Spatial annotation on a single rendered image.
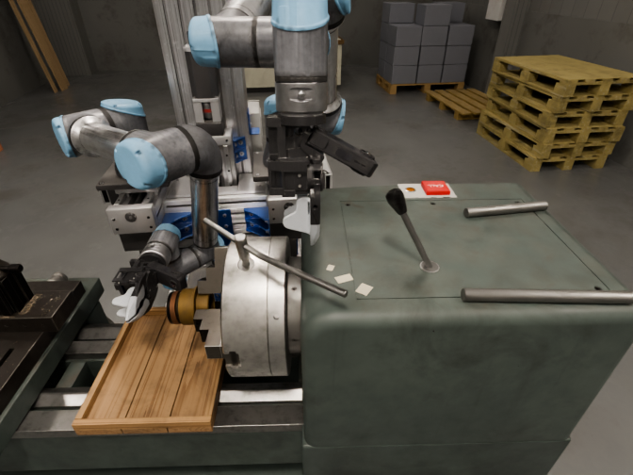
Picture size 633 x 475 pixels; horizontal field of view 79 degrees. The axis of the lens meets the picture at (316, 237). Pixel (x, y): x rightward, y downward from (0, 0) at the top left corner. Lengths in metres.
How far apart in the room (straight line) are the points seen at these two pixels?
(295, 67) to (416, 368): 0.54
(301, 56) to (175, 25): 0.93
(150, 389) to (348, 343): 0.57
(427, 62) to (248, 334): 6.90
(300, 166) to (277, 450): 0.74
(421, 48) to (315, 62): 6.80
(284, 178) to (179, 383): 0.65
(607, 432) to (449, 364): 1.65
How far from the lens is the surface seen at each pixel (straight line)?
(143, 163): 0.92
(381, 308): 0.66
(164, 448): 1.11
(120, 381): 1.12
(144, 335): 1.20
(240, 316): 0.77
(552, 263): 0.87
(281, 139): 0.58
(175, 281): 1.01
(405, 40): 7.21
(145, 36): 9.85
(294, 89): 0.56
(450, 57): 7.57
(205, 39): 0.69
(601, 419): 2.39
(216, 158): 1.03
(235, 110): 1.49
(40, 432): 1.15
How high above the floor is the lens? 1.71
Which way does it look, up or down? 34 degrees down
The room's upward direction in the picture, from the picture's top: straight up
